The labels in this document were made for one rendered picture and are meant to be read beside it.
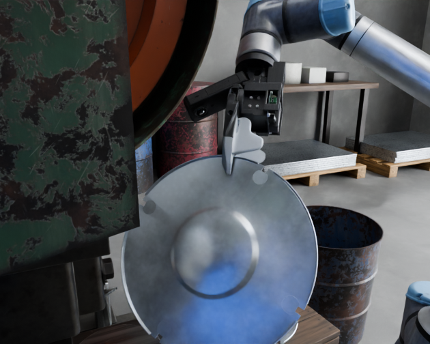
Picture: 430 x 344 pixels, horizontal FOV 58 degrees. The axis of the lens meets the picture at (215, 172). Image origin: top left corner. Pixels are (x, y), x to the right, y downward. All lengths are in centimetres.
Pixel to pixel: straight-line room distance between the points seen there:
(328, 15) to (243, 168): 29
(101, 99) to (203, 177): 37
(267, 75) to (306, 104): 404
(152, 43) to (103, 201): 56
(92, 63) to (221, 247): 37
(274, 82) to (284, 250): 26
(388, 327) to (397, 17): 418
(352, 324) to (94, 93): 160
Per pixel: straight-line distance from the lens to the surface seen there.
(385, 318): 205
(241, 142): 57
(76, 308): 45
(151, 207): 61
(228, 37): 413
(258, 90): 61
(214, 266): 55
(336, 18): 70
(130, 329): 62
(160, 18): 80
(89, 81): 24
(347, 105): 509
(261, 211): 56
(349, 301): 166
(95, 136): 25
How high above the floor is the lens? 118
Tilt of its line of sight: 18 degrees down
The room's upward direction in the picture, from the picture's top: straight up
